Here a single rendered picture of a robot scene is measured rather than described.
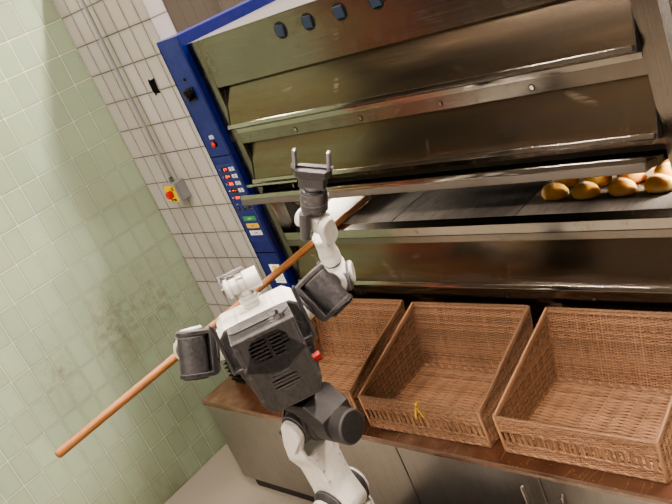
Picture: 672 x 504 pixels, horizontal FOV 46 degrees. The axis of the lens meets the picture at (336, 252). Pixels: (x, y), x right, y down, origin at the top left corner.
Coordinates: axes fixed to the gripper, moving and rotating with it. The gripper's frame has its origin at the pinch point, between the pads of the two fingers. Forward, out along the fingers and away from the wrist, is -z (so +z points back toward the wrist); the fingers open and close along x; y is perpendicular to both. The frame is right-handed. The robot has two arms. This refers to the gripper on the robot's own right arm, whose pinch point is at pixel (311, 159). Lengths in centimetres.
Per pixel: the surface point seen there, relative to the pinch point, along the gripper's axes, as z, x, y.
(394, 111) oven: 7, -17, 52
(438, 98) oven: -2, -33, 44
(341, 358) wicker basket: 133, 7, 53
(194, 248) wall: 122, 99, 109
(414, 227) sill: 55, -25, 50
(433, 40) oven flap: -21, -30, 47
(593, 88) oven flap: -18, -81, 25
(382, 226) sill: 62, -11, 59
